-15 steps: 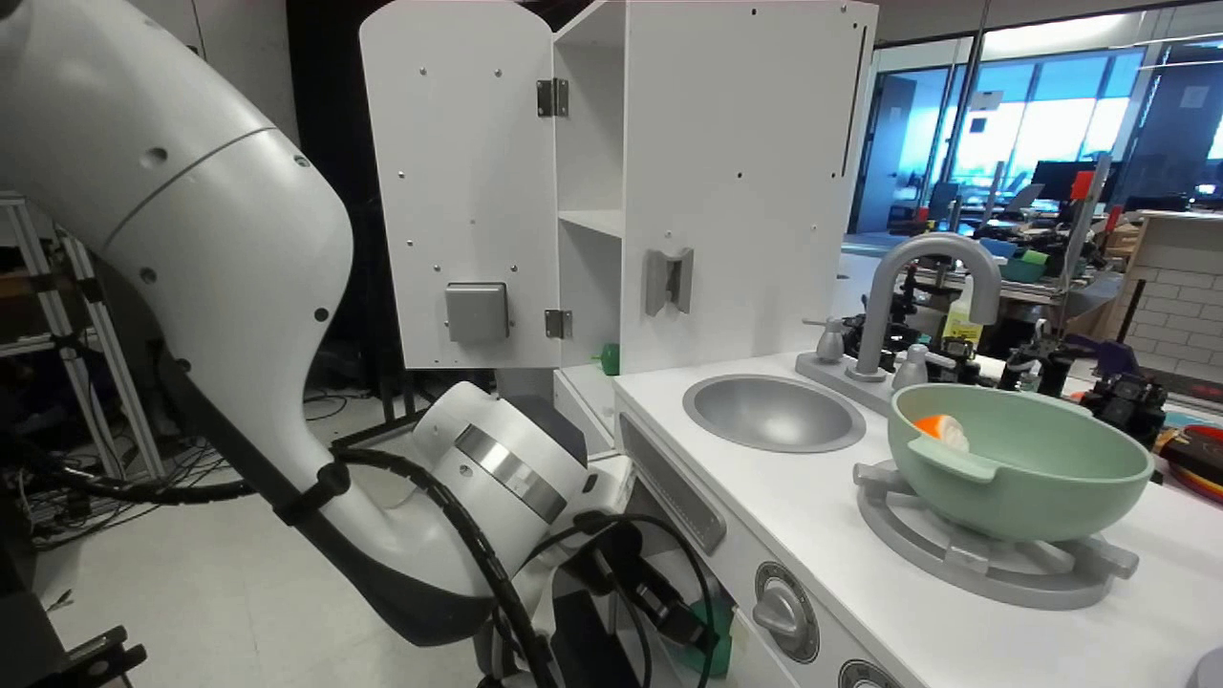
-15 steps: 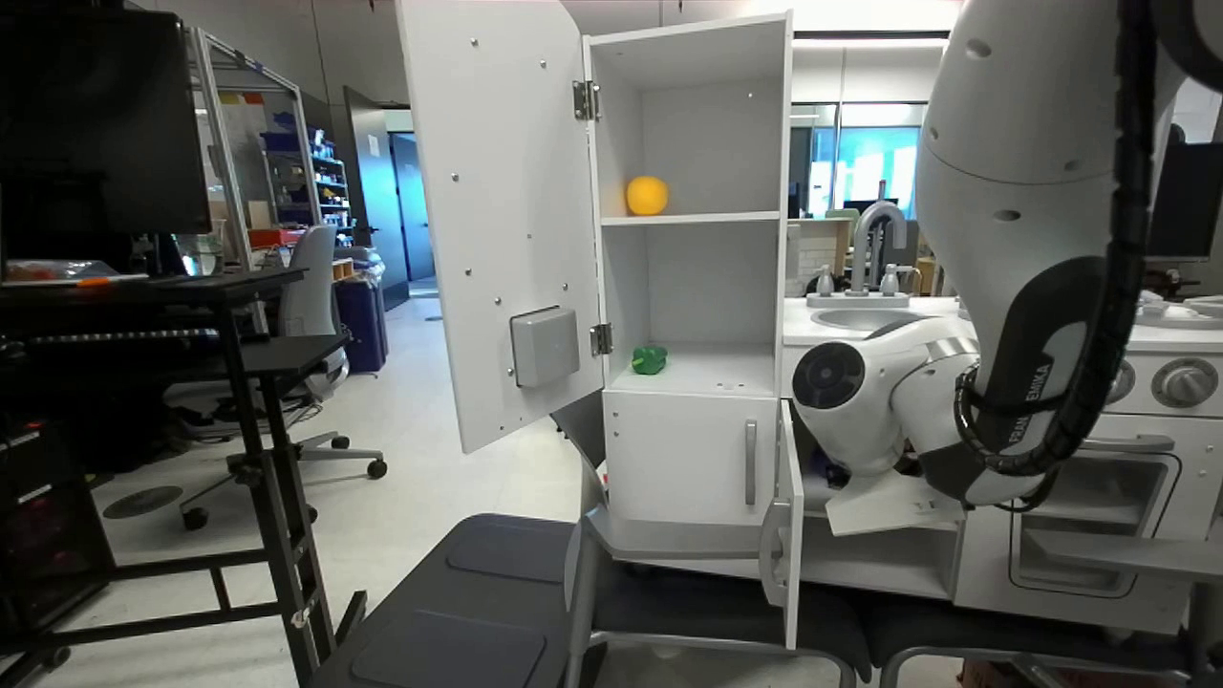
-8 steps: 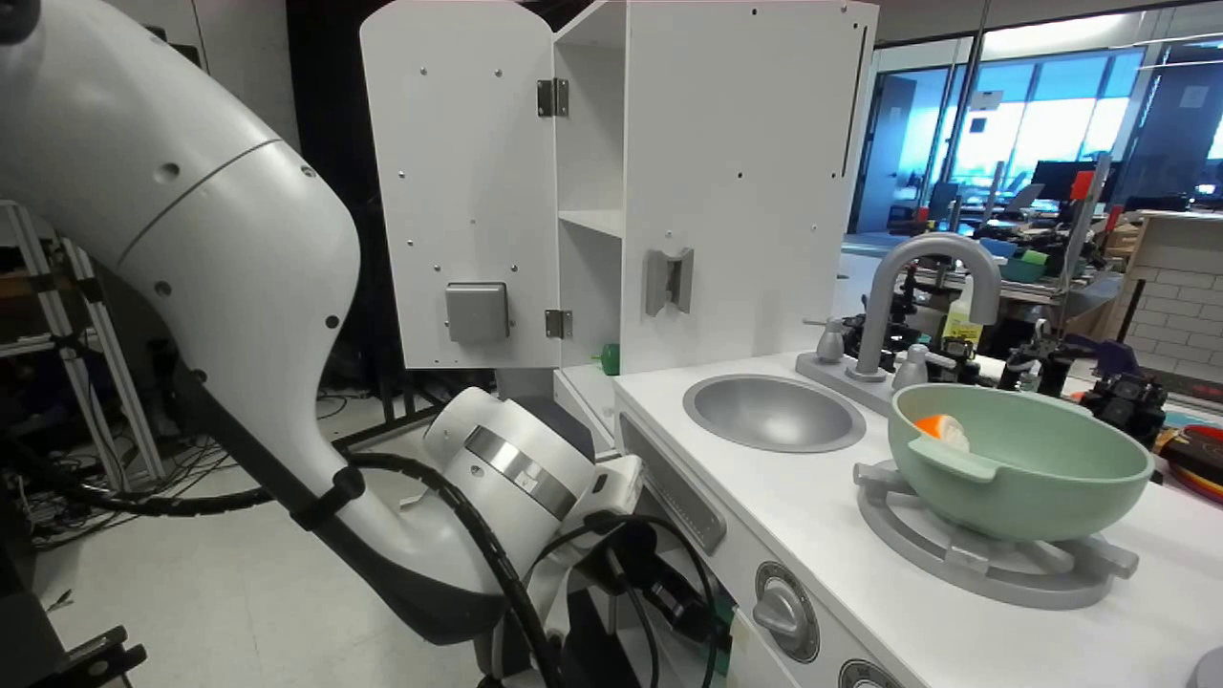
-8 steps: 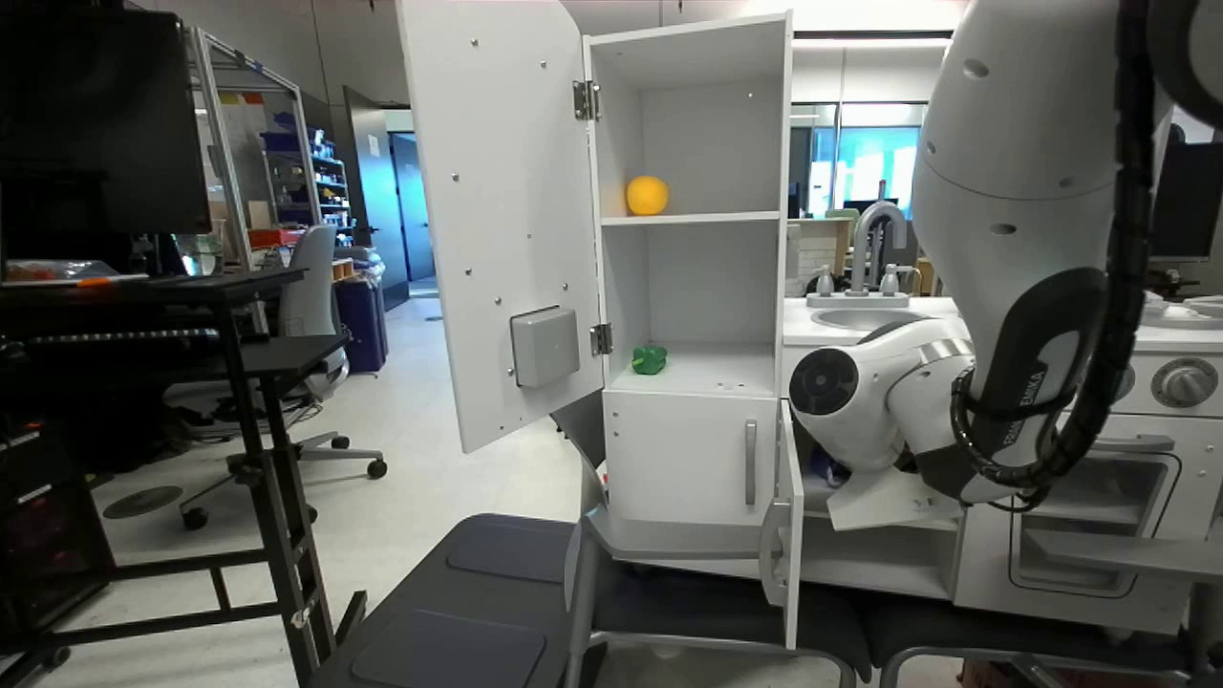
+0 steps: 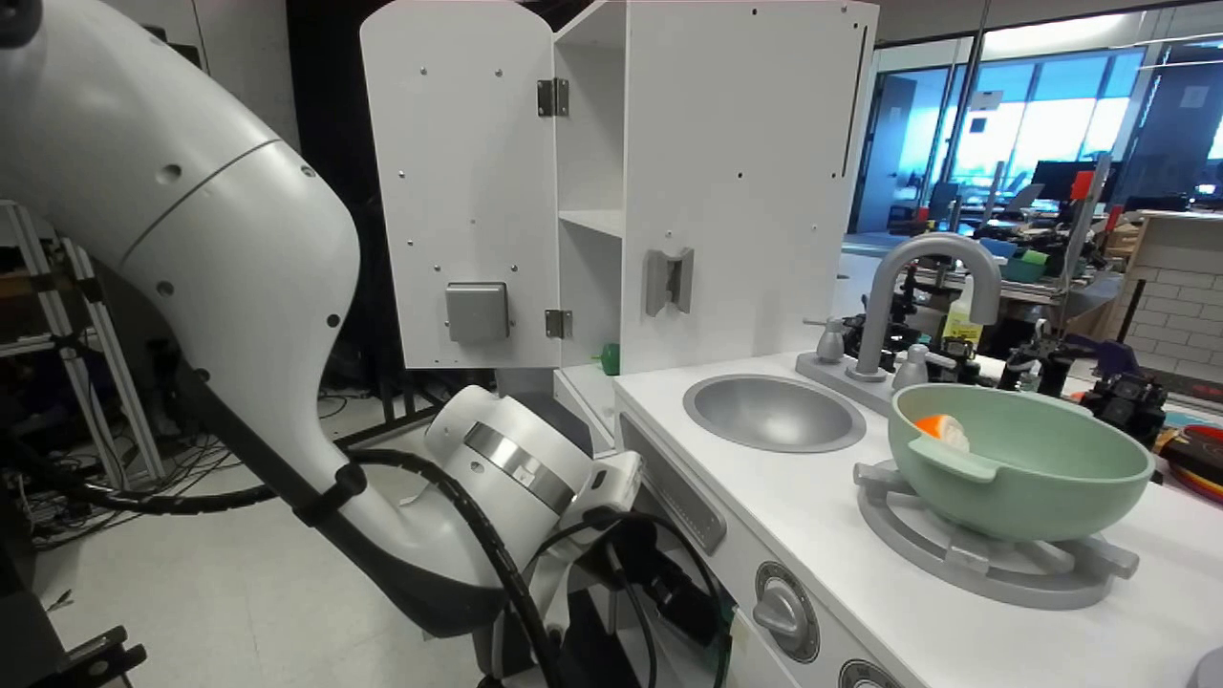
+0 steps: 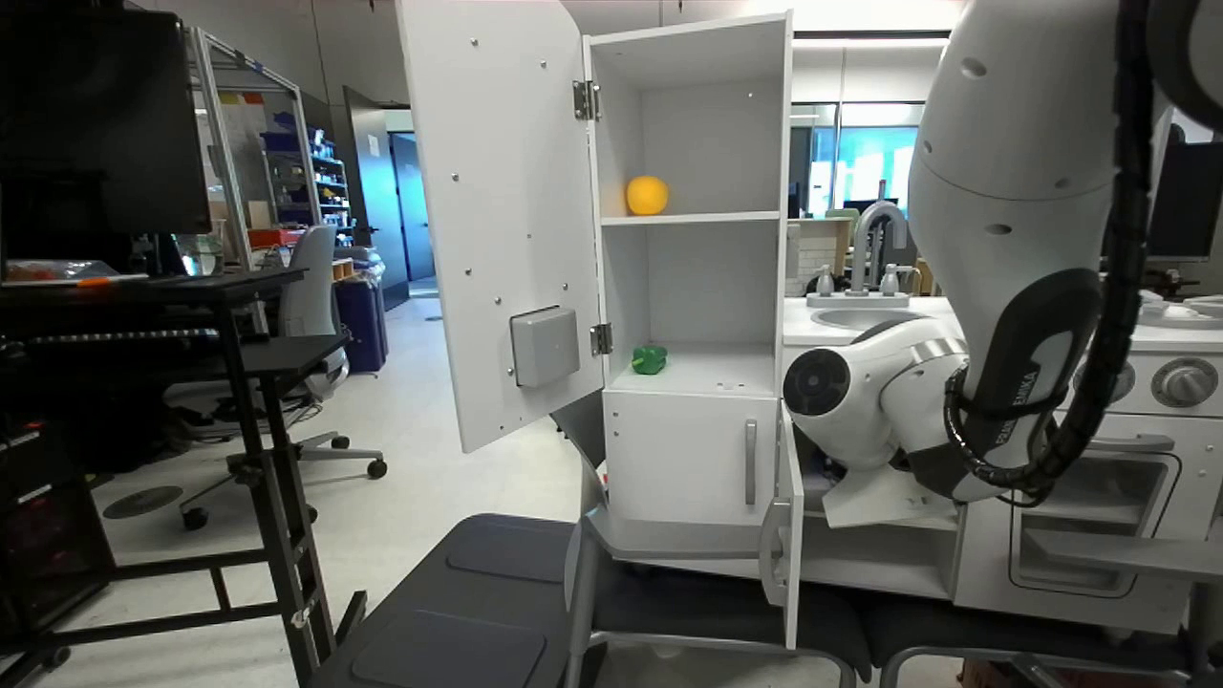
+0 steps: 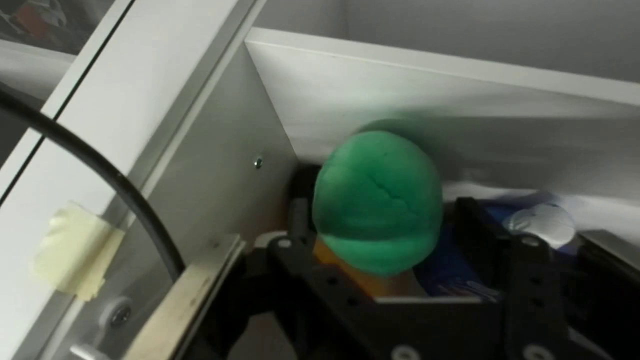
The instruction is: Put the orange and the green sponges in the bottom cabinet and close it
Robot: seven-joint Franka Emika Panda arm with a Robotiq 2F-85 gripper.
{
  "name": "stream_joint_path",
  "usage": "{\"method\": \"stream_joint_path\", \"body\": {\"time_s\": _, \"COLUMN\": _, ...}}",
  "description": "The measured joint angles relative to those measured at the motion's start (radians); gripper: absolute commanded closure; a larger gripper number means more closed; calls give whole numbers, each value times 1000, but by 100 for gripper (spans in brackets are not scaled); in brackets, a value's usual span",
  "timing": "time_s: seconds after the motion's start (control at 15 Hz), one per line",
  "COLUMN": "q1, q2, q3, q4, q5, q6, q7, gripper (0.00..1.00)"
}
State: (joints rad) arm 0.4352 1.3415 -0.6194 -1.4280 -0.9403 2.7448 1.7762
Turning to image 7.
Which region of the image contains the masking tape piece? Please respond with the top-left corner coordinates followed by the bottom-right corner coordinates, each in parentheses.
top-left (32, 200), bottom-right (127, 302)

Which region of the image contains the white toy kitchen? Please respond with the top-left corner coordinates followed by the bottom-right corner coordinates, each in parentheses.
top-left (0, 0), bottom-right (640, 360)

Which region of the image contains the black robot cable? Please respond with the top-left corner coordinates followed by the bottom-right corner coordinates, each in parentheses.
top-left (0, 88), bottom-right (188, 283)

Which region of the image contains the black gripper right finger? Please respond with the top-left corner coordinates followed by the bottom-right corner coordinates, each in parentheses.
top-left (442, 196), bottom-right (569, 360)

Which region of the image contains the metal mount bracket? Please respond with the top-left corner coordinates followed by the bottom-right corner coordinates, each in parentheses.
top-left (123, 232), bottom-right (246, 360)

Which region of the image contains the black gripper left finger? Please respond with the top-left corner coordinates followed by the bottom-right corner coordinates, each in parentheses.
top-left (273, 198), bottom-right (403, 360)

